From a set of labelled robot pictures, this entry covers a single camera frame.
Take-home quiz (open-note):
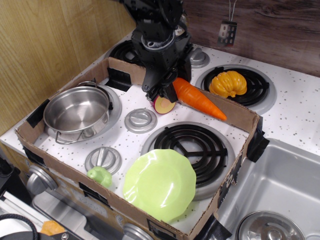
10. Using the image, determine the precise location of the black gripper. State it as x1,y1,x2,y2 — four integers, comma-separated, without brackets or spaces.
131,29,192,102

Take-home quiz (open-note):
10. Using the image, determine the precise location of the orange plastic toy carrot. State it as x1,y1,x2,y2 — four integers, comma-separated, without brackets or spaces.
172,77,227,121

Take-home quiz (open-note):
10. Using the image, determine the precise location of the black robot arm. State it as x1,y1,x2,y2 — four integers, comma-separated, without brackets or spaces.
120,0,193,103

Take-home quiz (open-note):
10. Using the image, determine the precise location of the light green plastic plate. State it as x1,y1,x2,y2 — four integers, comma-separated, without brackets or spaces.
123,149,197,223

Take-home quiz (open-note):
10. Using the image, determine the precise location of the red halved toy fruit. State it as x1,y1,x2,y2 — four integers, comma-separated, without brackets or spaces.
150,95,176,115

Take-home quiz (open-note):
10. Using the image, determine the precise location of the silver stove knob back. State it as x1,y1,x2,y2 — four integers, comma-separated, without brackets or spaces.
190,47,210,69

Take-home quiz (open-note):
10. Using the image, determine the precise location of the silver stove knob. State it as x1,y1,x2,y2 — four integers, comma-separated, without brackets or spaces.
124,108,158,134
84,146,122,175
190,47,210,69

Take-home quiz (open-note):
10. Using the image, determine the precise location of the hanging slotted metal spoon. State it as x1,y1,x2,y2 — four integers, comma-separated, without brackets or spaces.
175,11,189,42

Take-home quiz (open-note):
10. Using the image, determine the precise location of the yellow toy pumpkin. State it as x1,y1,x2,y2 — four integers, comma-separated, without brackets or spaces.
208,70,248,98

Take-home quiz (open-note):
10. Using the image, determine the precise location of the silver stove knob centre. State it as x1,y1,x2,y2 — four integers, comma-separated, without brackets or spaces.
124,108,158,134

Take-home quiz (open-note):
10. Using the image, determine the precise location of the hanging metal spatula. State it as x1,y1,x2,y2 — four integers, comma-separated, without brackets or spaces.
217,0,238,48

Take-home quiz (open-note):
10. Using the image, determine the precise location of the black burner under pot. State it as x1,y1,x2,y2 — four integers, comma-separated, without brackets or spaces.
97,84,122,128

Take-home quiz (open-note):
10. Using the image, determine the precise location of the black burner front right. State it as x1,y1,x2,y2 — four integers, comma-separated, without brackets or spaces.
141,121,236,201

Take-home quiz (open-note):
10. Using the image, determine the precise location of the silver stove knob front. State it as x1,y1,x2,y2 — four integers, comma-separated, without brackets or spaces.
84,146,122,175

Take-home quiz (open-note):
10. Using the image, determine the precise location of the stainless steel pot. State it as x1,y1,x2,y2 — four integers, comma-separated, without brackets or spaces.
43,86,110,145

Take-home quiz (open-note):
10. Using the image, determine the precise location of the small green toy vegetable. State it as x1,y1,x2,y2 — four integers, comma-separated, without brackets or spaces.
86,166,112,188

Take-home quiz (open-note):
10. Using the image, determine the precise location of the grey toy sink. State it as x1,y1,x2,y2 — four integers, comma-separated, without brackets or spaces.
218,139,320,240

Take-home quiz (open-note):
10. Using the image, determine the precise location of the cardboard fence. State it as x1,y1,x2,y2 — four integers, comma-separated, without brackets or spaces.
14,57,271,240

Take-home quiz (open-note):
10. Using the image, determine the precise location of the silver oven knob bottom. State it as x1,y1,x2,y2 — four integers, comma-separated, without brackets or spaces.
122,223,153,240

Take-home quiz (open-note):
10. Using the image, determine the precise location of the silver oven knob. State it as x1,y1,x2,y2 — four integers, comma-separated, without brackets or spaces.
26,165,58,195
122,223,153,240

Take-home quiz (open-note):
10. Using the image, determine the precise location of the silver oven knob left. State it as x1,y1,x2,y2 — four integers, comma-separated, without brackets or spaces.
26,165,58,195

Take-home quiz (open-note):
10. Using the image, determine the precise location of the metal lid in sink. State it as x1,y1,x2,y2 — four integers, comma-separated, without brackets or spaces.
235,211,306,240

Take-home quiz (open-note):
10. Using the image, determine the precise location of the orange object bottom left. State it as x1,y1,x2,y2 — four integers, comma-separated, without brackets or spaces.
40,220,66,236

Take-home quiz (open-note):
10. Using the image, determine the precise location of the black cable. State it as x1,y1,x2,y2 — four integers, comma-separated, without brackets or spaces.
0,213,38,240

